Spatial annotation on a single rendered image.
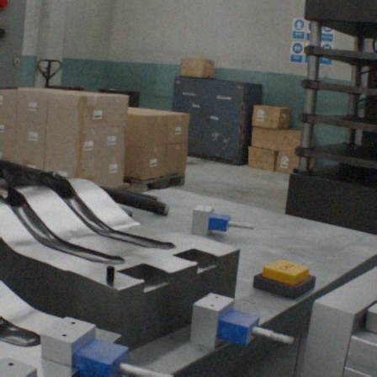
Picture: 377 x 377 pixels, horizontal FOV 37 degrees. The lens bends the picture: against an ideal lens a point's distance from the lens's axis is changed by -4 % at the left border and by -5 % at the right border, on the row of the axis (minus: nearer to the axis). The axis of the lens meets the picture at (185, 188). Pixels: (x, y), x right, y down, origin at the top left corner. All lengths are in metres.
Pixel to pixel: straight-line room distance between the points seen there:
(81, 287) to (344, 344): 0.40
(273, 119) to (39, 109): 3.59
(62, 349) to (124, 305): 0.14
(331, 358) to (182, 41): 8.64
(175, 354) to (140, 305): 0.08
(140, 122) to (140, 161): 0.37
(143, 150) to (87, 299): 4.70
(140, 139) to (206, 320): 4.70
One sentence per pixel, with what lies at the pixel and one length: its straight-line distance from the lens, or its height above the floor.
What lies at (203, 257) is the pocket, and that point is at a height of 0.88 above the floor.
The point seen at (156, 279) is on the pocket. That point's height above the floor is 0.87.
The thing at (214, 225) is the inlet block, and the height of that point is 0.82.
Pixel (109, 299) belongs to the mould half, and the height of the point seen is 0.87.
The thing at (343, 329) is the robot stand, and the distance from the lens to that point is 0.39.
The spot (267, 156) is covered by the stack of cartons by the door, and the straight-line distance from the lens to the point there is 7.62.
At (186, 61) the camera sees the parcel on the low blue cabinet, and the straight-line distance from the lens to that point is 8.24.
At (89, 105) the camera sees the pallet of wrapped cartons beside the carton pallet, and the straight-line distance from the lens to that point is 4.64.
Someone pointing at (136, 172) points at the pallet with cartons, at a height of 0.21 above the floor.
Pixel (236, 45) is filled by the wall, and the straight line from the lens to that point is 8.39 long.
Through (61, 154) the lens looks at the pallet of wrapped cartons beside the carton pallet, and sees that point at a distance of 4.74.
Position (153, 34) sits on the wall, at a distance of 9.35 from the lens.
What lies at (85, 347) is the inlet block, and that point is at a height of 0.87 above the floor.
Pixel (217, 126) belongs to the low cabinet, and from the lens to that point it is 7.88.
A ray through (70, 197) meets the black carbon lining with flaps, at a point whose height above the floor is 0.92.
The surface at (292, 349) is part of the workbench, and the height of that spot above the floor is 0.64.
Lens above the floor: 1.13
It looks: 11 degrees down
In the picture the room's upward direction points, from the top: 5 degrees clockwise
